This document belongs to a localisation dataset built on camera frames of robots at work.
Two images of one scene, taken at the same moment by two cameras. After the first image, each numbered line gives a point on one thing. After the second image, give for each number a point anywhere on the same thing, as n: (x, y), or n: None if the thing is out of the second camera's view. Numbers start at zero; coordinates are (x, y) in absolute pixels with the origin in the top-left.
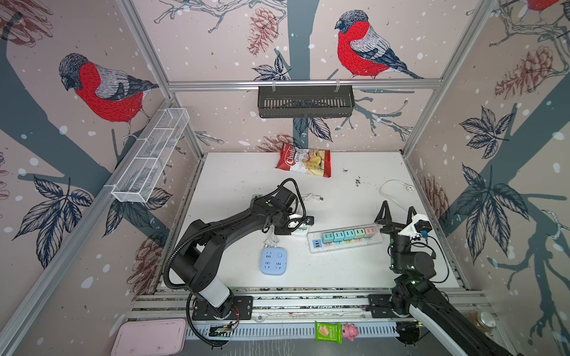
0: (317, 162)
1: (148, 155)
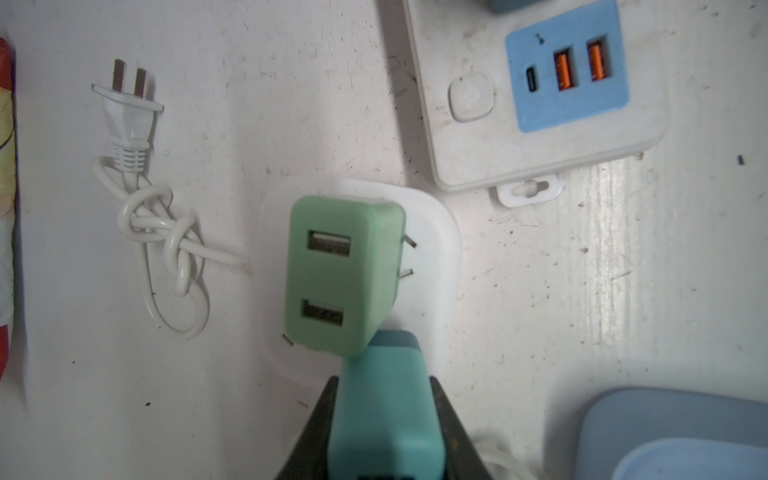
0: (8, 213)
1: None
